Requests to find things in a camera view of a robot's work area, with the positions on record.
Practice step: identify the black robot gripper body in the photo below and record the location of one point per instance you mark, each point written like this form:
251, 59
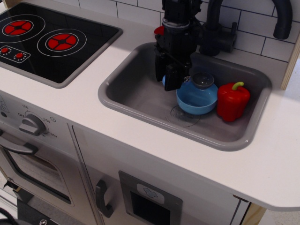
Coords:
179, 41

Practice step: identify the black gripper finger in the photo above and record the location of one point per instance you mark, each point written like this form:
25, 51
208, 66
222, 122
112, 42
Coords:
162, 60
175, 76

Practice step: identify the blue-handled grey toy spoon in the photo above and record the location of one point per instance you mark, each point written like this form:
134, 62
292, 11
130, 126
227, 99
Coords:
201, 80

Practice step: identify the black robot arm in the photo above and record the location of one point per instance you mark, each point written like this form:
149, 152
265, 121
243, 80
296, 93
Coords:
180, 11

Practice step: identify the light blue plastic bowl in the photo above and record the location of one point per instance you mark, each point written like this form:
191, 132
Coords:
196, 101

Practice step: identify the grey plastic sink basin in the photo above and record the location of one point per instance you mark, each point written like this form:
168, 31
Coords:
132, 89

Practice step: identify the red toy chili pepper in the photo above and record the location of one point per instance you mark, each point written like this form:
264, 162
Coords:
159, 30

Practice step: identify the dark grey toy faucet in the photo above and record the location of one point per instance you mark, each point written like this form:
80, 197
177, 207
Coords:
215, 39

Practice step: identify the red toy bell pepper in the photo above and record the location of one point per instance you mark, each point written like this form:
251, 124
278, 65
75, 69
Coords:
232, 99

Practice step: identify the black toy stove top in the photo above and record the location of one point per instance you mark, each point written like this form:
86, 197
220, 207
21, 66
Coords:
48, 46

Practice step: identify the white cabinet door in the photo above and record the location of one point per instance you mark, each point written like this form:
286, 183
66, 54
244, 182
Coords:
203, 203

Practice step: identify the grey toy dispenser panel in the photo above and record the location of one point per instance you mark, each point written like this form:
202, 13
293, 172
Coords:
148, 203

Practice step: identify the grey oven dial knob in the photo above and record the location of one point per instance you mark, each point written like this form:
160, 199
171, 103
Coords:
31, 124

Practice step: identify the toy oven door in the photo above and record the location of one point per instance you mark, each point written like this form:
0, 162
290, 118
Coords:
51, 175

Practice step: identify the grey cabinet door handle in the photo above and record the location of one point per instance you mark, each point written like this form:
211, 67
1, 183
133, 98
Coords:
100, 190

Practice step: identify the grey oven door handle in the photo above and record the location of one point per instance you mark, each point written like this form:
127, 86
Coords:
26, 149

